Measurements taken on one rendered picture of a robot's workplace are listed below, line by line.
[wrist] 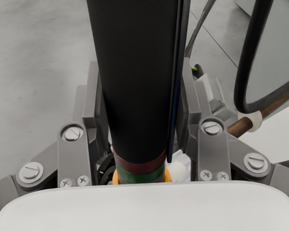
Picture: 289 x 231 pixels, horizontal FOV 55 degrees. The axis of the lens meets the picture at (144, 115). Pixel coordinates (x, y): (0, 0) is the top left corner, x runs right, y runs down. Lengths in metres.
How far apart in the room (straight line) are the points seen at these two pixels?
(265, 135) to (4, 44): 2.83
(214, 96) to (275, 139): 0.15
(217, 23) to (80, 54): 1.46
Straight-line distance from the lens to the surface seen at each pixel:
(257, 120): 0.29
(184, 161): 0.25
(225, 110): 0.65
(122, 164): 0.17
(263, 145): 0.62
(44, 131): 2.16
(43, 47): 2.95
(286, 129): 0.60
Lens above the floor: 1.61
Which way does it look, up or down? 49 degrees down
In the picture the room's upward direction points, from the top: 1 degrees counter-clockwise
